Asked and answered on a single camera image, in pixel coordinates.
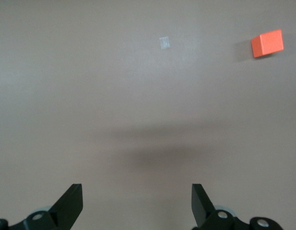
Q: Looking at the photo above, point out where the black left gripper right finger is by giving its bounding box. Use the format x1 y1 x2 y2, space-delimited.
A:
191 184 283 230

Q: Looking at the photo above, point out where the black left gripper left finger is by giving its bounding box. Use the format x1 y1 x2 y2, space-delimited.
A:
0 184 84 230

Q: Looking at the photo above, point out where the orange wooden block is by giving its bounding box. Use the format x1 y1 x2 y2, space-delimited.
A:
250 29 284 59

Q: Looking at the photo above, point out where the small clear tape patch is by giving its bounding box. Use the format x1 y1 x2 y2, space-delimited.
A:
159 36 171 50

